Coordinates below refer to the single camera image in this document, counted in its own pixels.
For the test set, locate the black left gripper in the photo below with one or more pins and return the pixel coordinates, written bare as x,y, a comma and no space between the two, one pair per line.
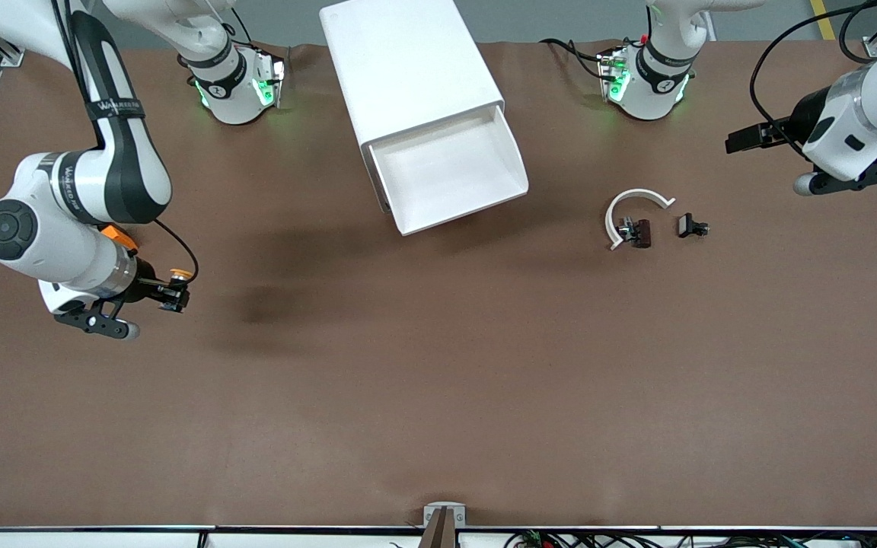
805,116

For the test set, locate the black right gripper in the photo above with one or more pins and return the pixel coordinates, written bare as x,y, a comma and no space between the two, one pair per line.
144,273

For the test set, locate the orange push button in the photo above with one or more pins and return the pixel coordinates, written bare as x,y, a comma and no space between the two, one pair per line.
180,273

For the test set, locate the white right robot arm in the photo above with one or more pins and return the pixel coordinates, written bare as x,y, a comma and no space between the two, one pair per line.
65,251

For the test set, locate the orange and black button box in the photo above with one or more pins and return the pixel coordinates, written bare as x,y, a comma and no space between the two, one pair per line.
120,236

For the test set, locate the black square push button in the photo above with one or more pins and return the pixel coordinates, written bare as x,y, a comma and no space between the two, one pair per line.
687,225

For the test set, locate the white drawer cabinet shell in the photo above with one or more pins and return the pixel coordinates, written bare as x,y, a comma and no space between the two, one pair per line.
400,68

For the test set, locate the white curved plastic clip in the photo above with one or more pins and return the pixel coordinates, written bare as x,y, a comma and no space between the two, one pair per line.
640,192

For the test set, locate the chrome metal fitting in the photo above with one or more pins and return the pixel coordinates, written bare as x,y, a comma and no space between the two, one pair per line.
626,227

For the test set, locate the white table edge rail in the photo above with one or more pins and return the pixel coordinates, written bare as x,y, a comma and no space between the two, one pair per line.
65,540

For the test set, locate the grey metal bracket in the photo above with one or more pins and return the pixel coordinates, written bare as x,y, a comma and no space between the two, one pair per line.
444,508

